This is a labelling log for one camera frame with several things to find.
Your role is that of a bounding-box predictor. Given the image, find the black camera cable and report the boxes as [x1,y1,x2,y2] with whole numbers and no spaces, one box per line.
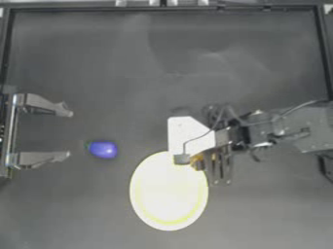
[181,128,218,156]

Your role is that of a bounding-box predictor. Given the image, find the yellow-brown toy chicken wing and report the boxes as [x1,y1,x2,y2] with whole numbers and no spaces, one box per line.
[189,154,206,172]

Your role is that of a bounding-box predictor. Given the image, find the black metal frame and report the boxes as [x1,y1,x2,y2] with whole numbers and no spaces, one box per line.
[0,0,333,184]

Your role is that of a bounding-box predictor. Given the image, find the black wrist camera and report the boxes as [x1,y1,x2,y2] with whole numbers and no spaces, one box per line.
[171,153,193,166]

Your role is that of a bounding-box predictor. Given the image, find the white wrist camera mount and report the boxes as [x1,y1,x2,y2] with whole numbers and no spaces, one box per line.
[166,116,218,158]

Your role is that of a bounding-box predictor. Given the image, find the purple toy eggplant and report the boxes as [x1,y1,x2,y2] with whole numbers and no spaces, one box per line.
[83,139,119,160]

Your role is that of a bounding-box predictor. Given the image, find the pale yellow oval plate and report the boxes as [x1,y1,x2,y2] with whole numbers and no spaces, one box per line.
[129,150,210,231]

